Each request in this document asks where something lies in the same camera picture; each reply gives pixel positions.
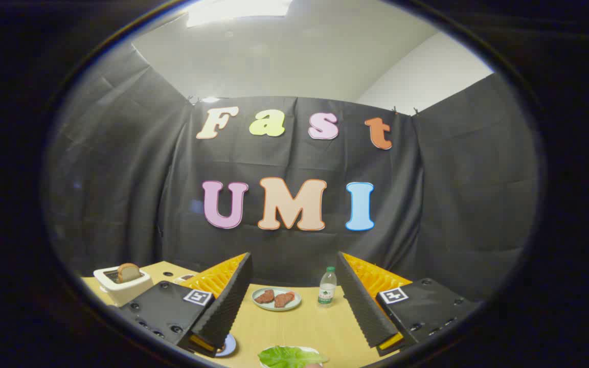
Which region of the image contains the ceiling light panel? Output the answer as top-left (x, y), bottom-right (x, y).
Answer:
top-left (186, 0), bottom-right (293, 28)

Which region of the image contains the pale green plate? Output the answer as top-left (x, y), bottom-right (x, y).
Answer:
top-left (252, 287), bottom-right (302, 312)

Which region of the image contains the blue plate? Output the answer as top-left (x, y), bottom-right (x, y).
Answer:
top-left (215, 333), bottom-right (237, 357)

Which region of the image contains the toast bread slice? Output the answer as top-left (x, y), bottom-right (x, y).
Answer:
top-left (117, 263), bottom-right (142, 284)

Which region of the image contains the black backdrop cloth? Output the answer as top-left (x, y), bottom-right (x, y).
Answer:
top-left (44, 43), bottom-right (540, 302)

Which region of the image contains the clear water bottle green cap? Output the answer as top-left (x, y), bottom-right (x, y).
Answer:
top-left (318, 266), bottom-right (337, 307)

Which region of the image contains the white plate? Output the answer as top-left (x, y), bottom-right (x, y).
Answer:
top-left (260, 346), bottom-right (322, 368)

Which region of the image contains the white toaster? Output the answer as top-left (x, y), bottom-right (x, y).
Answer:
top-left (94, 266), bottom-right (153, 307)

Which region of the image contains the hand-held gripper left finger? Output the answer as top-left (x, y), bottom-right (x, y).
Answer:
top-left (105, 251), bottom-right (254, 358)

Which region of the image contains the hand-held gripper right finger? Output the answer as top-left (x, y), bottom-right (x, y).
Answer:
top-left (335, 251), bottom-right (482, 357)

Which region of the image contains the green lettuce leaf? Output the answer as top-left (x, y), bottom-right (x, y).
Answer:
top-left (258, 346), bottom-right (328, 368)

